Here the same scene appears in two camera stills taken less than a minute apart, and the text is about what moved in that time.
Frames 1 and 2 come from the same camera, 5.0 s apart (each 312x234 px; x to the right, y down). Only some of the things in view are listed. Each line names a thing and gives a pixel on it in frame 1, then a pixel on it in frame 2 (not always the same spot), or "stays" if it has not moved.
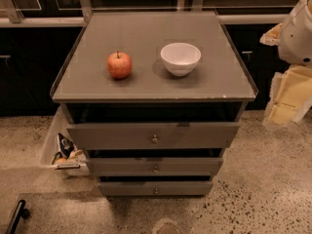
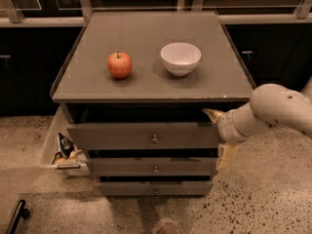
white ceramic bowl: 180,58 stays
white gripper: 296,38 -> 226,127
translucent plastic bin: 62,149 stays
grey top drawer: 156,136 stays
